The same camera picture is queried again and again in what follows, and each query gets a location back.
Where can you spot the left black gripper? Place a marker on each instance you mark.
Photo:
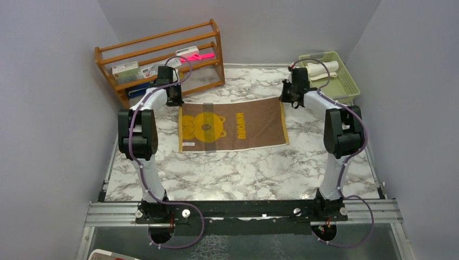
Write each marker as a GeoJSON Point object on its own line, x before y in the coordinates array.
{"type": "Point", "coordinates": [178, 102]}

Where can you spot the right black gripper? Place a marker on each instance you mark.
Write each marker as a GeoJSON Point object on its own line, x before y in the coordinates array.
{"type": "Point", "coordinates": [283, 98]}

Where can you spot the white towel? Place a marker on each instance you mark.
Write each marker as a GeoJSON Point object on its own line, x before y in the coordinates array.
{"type": "Point", "coordinates": [318, 71]}

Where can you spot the yellow towel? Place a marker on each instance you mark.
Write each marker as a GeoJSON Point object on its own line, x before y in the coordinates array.
{"type": "Point", "coordinates": [225, 127]}

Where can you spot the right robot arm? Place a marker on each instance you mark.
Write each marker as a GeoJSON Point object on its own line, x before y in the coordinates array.
{"type": "Point", "coordinates": [344, 137]}

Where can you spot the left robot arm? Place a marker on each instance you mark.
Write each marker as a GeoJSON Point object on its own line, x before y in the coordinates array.
{"type": "Point", "coordinates": [138, 140]}

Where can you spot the clear protractor ruler pack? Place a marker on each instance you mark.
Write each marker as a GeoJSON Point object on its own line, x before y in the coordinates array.
{"type": "Point", "coordinates": [151, 69]}

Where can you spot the blue box on shelf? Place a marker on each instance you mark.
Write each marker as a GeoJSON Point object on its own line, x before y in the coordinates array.
{"type": "Point", "coordinates": [138, 90]}

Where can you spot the white pack behind pink ruler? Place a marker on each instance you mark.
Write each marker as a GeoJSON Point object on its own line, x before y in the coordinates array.
{"type": "Point", "coordinates": [187, 52]}

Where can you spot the wooden shelf rack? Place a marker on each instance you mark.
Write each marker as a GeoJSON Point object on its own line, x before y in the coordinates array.
{"type": "Point", "coordinates": [206, 36]}

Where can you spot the pink ruler set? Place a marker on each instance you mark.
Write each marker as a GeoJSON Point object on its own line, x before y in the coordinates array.
{"type": "Point", "coordinates": [198, 57]}

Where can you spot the green plastic basket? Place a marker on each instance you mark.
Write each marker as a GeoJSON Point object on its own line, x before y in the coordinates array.
{"type": "Point", "coordinates": [341, 87]}

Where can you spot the white box with red label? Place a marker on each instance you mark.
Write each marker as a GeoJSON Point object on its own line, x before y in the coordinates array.
{"type": "Point", "coordinates": [126, 72]}

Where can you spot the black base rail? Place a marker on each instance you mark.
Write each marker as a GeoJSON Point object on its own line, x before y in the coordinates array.
{"type": "Point", "coordinates": [238, 217]}

